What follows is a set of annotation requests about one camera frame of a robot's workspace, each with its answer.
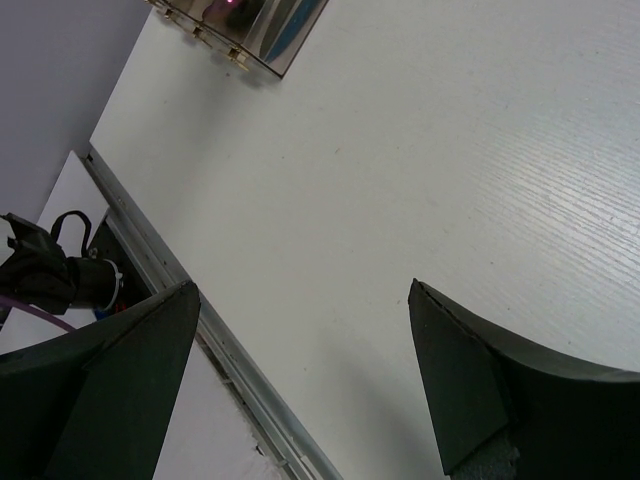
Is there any aluminium table frame rail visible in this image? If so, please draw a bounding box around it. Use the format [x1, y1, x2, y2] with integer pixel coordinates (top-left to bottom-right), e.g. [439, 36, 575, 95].
[84, 147, 342, 479]

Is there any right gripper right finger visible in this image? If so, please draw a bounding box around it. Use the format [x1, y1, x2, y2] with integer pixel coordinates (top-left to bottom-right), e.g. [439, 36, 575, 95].
[408, 281, 639, 479]

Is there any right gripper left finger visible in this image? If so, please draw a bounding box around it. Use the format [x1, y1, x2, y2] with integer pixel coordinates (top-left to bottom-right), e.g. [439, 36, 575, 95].
[1, 281, 201, 479]

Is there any blue knife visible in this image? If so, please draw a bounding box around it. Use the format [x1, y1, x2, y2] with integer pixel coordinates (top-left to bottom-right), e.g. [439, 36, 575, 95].
[266, 0, 318, 62]

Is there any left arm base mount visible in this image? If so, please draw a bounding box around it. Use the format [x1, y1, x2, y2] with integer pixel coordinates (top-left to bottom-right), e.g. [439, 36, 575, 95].
[1, 210, 150, 332]

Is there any rainbow spoon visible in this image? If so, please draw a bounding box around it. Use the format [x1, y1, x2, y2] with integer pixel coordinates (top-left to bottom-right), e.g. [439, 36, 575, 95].
[202, 0, 244, 20]

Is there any clear four-compartment container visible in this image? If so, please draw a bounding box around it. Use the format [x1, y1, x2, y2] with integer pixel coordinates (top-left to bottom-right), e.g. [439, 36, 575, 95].
[149, 0, 327, 79]

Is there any black spoon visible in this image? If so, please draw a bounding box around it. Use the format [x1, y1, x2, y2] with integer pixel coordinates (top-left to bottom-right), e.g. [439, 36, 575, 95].
[225, 0, 264, 30]

